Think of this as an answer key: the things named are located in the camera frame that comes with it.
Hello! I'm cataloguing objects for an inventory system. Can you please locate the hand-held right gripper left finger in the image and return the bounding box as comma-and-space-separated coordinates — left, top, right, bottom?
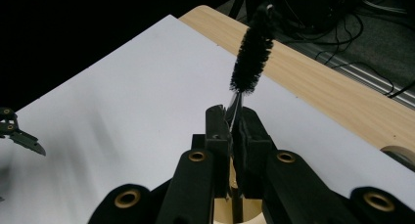
156, 105, 234, 224

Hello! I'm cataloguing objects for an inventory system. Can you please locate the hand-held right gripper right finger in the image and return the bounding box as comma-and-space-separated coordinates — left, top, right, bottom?
239, 106, 360, 224

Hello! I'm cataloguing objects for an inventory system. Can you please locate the cream ribbed brush holder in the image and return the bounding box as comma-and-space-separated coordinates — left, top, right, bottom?
212, 198, 264, 224

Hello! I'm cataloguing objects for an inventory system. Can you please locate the thin black spoolie brush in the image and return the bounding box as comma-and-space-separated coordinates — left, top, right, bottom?
228, 3, 276, 224

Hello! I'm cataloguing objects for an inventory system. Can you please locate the aluminium rail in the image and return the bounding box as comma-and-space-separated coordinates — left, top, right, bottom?
283, 37, 415, 110

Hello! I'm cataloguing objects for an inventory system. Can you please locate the tangle of black floor cables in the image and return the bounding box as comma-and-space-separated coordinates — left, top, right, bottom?
277, 0, 415, 100

